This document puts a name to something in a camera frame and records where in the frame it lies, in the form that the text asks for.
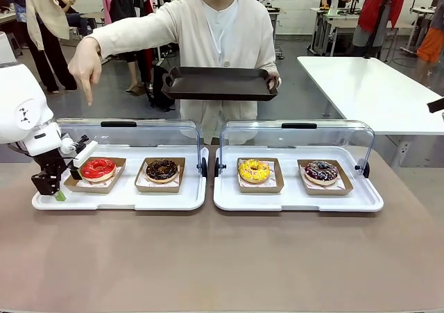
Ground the bystander in cream jacket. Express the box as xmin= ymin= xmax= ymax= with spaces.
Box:
xmin=24 ymin=0 xmax=78 ymax=94

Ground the bystander in pink coat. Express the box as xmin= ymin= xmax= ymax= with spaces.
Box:
xmin=99 ymin=0 xmax=156 ymax=96

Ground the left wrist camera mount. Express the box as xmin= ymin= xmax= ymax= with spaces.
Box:
xmin=58 ymin=134 xmax=99 ymax=168

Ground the seated bystander with phone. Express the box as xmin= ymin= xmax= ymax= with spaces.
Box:
xmin=56 ymin=0 xmax=92 ymax=33

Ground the chocolate donut in box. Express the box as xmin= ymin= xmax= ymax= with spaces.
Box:
xmin=134 ymin=157 xmax=187 ymax=194

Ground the person's torso cream cardigan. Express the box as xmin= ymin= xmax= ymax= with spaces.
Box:
xmin=88 ymin=0 xmax=280 ymax=146

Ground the purple sprinkled donut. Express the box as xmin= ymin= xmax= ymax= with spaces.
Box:
xmin=304 ymin=159 xmax=339 ymax=186

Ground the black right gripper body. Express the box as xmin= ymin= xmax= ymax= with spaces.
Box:
xmin=427 ymin=97 xmax=444 ymax=115

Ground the white cylindrical air purifier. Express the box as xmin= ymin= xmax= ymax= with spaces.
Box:
xmin=0 ymin=31 xmax=18 ymax=65

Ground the yellow sprinkled donut in box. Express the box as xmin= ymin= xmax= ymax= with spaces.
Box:
xmin=236 ymin=158 xmax=285 ymax=194

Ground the white printed paper liner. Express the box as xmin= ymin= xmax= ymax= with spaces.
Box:
xmin=238 ymin=160 xmax=279 ymax=186
xmin=75 ymin=164 xmax=124 ymax=189
xmin=299 ymin=163 xmax=348 ymax=191
xmin=137 ymin=163 xmax=182 ymax=187

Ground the white rectangular table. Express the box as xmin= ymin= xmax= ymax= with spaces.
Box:
xmin=296 ymin=56 xmax=444 ymax=168

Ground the dark brown serving tray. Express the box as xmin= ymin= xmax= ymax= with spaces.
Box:
xmin=161 ymin=66 xmax=280 ymax=103

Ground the person's right hand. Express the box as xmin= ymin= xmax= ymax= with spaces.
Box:
xmin=67 ymin=36 xmax=103 ymax=107

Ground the person's left hand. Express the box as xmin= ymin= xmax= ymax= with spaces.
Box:
xmin=264 ymin=69 xmax=282 ymax=90

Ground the chocolate sprinkled donut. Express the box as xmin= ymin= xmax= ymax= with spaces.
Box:
xmin=144 ymin=158 xmax=179 ymax=184

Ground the red glazed donut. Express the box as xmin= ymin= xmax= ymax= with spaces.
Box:
xmin=63 ymin=156 xmax=127 ymax=194
xmin=80 ymin=158 xmax=117 ymax=184

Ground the person's right forearm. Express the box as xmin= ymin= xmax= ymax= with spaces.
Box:
xmin=92 ymin=10 xmax=183 ymax=59

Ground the white display tray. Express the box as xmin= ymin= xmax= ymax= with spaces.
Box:
xmin=213 ymin=145 xmax=384 ymax=212
xmin=31 ymin=144 xmax=209 ymax=212

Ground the clear plastic display lid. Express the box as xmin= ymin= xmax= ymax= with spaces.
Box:
xmin=214 ymin=119 xmax=376 ymax=179
xmin=55 ymin=118 xmax=208 ymax=179

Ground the person's left forearm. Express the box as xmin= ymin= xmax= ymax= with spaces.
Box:
xmin=255 ymin=31 xmax=280 ymax=76

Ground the bystander in orange trousers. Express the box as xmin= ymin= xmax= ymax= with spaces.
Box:
xmin=415 ymin=10 xmax=444 ymax=81

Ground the grey background desk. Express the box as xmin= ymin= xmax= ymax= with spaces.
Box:
xmin=307 ymin=6 xmax=369 ymax=58

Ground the black backpack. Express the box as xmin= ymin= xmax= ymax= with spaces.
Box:
xmin=148 ymin=64 xmax=176 ymax=113

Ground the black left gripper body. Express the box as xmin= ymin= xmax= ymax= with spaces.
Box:
xmin=34 ymin=152 xmax=76 ymax=178

